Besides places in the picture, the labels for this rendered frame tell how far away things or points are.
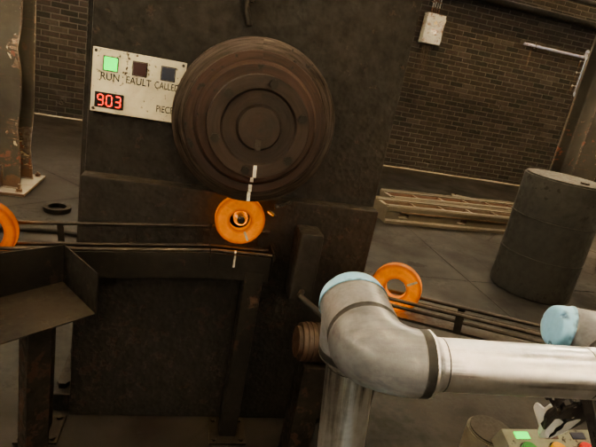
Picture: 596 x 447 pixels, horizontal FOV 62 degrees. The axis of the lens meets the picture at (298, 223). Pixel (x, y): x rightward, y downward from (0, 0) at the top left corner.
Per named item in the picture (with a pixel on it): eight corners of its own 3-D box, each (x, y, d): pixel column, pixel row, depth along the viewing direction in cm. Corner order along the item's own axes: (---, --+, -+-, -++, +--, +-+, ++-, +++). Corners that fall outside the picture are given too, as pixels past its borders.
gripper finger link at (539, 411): (530, 415, 108) (553, 392, 102) (544, 442, 103) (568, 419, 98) (518, 415, 107) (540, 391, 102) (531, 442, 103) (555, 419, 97)
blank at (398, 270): (383, 314, 158) (381, 318, 155) (364, 270, 157) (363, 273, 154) (430, 301, 152) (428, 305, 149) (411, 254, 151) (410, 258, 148)
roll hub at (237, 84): (311, 80, 137) (299, 177, 146) (209, 66, 131) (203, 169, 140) (317, 81, 132) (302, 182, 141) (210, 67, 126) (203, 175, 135)
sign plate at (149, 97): (90, 109, 146) (94, 45, 141) (180, 123, 153) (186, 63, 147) (89, 110, 144) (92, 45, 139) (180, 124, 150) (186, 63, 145)
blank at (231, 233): (207, 203, 152) (207, 207, 148) (254, 186, 153) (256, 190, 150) (224, 247, 157) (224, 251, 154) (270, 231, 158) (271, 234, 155)
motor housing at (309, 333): (269, 444, 177) (295, 312, 161) (327, 444, 182) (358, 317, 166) (274, 473, 165) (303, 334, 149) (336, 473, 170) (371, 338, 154)
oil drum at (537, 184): (474, 268, 403) (508, 161, 376) (537, 274, 417) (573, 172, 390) (518, 303, 348) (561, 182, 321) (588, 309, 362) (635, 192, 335)
